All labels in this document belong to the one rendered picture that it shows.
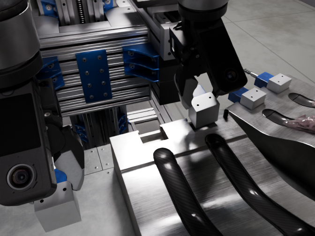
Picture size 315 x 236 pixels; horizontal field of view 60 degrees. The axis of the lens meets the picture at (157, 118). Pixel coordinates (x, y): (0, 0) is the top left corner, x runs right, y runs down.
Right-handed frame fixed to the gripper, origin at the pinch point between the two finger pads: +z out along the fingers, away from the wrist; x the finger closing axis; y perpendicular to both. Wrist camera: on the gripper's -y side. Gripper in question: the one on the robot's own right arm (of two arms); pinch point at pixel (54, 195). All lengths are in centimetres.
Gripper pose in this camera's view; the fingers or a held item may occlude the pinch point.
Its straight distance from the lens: 41.2
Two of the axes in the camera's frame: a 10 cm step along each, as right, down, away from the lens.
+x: -9.4, 2.3, -2.6
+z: 0.0, 7.5, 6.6
